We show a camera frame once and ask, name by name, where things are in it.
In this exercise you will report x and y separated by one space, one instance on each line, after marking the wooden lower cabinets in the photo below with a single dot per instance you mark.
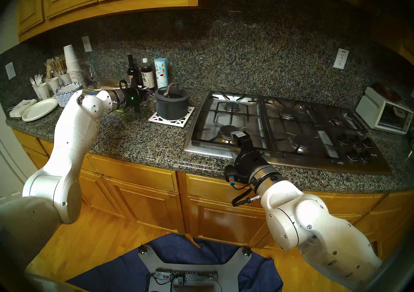
200 220

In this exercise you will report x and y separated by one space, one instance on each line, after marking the dark sauce bottle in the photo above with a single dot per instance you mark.
148 76

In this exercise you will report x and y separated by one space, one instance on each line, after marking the bundle of wooden sticks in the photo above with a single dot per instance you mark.
59 65

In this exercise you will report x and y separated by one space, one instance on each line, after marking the clear plastic bag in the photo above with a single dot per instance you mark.
89 73

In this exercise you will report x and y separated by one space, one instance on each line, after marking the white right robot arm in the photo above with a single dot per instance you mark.
307 220

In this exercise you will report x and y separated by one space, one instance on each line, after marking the white paper plate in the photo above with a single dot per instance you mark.
38 109

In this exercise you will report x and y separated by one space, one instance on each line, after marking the light blue leaf-print canister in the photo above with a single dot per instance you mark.
161 73

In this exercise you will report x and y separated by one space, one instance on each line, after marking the stack of white napkins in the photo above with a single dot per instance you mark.
19 108

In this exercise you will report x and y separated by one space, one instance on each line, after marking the dark wine bottle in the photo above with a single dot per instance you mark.
131 68

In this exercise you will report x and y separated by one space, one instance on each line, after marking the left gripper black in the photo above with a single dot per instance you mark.
129 98

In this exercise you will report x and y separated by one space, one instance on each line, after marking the crumpled aluminium foil sheet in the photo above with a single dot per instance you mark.
103 84

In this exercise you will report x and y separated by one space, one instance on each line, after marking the stainless steel gas cooktop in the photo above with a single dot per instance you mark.
291 123

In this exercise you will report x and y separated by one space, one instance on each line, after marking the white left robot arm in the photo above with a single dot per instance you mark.
74 133

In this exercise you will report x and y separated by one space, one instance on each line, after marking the stack of blue patterned bowls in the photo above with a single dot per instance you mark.
66 95

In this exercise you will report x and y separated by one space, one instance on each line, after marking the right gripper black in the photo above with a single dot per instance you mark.
249 162

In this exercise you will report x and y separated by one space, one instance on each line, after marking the white wall power outlet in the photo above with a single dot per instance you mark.
87 44
341 58

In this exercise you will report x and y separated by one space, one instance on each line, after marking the black wrist camera orange connector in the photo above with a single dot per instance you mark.
236 171

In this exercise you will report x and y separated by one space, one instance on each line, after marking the white paper cup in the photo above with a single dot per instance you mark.
56 74
42 91
52 84
65 78

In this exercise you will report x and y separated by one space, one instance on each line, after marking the stack of white paper cups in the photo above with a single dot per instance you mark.
73 65

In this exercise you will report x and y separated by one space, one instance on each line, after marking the black base plate knob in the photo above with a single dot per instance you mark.
142 249
246 251

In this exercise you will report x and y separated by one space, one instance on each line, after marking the black stove knob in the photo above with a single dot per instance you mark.
343 139
352 155
355 140
366 157
367 142

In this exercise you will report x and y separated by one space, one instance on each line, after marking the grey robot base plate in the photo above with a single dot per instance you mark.
194 262

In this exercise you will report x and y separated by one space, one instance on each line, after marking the white wall switch plate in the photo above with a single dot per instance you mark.
10 70

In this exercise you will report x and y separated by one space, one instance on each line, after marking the dark blue blanket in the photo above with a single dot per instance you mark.
113 272

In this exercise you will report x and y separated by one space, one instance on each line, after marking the white plastic fork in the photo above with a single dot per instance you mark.
38 79
33 81

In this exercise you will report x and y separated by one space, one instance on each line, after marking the white lattice trivet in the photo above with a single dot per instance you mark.
168 122

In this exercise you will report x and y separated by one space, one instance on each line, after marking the dark grey saucepan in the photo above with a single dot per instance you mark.
173 108

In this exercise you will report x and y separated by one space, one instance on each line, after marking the white toaster oven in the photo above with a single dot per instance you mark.
372 110

